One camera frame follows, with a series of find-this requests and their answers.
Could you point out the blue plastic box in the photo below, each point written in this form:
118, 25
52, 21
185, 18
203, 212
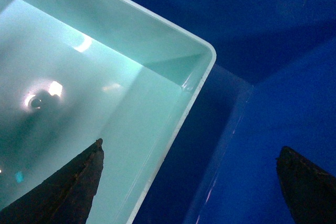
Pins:
272, 85

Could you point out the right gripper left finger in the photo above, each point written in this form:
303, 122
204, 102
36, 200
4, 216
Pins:
64, 197

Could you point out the teal plastic box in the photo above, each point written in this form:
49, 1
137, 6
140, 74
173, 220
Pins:
74, 71

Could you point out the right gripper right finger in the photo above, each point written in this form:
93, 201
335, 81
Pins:
308, 190

